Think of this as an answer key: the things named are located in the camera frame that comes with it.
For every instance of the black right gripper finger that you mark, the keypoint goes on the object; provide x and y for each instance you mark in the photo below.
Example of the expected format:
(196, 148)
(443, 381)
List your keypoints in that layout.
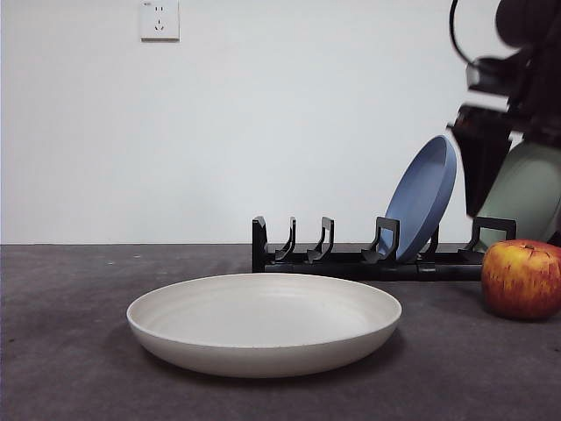
(482, 166)

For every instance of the red yellow apple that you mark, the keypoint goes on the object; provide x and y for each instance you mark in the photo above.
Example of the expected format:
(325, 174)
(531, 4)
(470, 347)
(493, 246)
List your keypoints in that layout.
(521, 280)

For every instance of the pale yellow plate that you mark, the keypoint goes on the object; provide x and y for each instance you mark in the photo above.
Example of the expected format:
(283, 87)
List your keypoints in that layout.
(263, 324)

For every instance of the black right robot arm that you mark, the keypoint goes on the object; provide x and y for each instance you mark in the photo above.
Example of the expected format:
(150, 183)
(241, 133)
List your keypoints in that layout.
(541, 66)

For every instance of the green plate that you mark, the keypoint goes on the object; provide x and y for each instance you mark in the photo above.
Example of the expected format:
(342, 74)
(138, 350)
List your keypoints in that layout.
(526, 197)

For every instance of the blue plate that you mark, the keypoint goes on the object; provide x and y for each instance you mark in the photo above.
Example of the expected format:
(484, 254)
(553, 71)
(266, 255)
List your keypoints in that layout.
(421, 197)

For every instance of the black plate rack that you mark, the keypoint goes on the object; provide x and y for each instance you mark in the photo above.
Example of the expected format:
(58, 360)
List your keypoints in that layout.
(333, 267)

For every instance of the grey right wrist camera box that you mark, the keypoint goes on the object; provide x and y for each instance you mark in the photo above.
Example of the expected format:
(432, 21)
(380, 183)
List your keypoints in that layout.
(475, 76)

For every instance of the white wall socket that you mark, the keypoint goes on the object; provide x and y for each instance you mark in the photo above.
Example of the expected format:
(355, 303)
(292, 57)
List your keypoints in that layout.
(160, 22)

